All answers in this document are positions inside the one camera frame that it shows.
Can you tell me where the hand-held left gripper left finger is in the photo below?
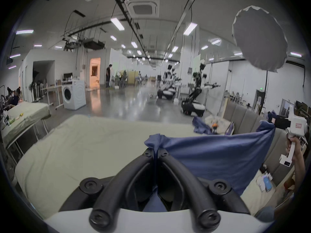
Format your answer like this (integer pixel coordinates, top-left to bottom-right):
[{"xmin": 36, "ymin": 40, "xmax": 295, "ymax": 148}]
[{"xmin": 59, "ymin": 148, "xmax": 156, "ymax": 231}]

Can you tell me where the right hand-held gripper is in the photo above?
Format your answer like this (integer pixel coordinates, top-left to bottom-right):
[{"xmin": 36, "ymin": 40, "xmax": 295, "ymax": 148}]
[{"xmin": 275, "ymin": 105, "xmax": 309, "ymax": 166}]

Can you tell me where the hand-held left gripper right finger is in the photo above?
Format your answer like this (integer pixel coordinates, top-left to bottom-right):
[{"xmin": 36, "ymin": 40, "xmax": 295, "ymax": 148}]
[{"xmin": 158, "ymin": 148, "xmax": 251, "ymax": 231}]

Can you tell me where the dark blue shirt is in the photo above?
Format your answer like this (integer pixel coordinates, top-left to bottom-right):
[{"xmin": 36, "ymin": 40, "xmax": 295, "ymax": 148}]
[{"xmin": 143, "ymin": 111, "xmax": 277, "ymax": 212}]

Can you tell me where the person's right forearm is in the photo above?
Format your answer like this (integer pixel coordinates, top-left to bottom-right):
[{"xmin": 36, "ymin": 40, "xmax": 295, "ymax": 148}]
[{"xmin": 292, "ymin": 151, "xmax": 307, "ymax": 196}]

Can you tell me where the person's right hand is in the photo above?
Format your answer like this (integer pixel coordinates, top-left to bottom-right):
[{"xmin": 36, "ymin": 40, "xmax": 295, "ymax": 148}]
[{"xmin": 286, "ymin": 135, "xmax": 303, "ymax": 164}]

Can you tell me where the grey padded headboard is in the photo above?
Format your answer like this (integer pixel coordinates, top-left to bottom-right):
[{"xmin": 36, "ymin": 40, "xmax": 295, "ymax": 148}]
[{"xmin": 223, "ymin": 102, "xmax": 296, "ymax": 187}]

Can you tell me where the bed with pale green sheet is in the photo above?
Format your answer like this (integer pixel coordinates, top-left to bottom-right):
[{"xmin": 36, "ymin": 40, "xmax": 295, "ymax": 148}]
[{"xmin": 15, "ymin": 114, "xmax": 278, "ymax": 220}]

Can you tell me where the dark blue cloth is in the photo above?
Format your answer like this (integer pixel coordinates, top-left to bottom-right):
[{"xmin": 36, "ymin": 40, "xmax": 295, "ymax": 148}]
[{"xmin": 192, "ymin": 116, "xmax": 212, "ymax": 135}]

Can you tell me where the pile of pale cloths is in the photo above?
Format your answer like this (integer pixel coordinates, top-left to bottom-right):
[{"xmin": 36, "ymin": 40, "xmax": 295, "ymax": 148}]
[{"xmin": 205, "ymin": 115, "xmax": 236, "ymax": 135}]

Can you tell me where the black robot on wheeled base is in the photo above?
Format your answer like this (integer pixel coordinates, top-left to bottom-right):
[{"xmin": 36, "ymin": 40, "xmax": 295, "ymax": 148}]
[{"xmin": 181, "ymin": 63, "xmax": 222, "ymax": 117}]

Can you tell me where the grey umbrella lamp on stand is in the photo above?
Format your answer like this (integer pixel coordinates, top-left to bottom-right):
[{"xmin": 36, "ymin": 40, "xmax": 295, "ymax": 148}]
[{"xmin": 231, "ymin": 5, "xmax": 289, "ymax": 112}]

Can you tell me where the black and white robot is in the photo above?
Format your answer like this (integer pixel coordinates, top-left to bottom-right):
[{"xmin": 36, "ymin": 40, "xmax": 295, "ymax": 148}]
[{"xmin": 157, "ymin": 64, "xmax": 182, "ymax": 100}]

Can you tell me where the white washing machine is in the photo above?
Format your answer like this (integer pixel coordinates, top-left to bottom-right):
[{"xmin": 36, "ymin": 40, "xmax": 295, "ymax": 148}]
[{"xmin": 61, "ymin": 80, "xmax": 87, "ymax": 111}]

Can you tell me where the table with pale green sheet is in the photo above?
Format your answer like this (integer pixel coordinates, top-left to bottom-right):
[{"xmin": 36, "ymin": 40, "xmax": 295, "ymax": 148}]
[{"xmin": 1, "ymin": 102, "xmax": 52, "ymax": 155}]

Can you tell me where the group of people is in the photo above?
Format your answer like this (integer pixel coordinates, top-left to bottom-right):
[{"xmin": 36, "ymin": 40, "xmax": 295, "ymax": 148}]
[{"xmin": 0, "ymin": 86, "xmax": 23, "ymax": 111}]

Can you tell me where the white metal frame table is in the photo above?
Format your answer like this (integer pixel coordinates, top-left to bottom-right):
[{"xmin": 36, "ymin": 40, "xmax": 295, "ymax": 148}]
[{"xmin": 41, "ymin": 83, "xmax": 64, "ymax": 110}]

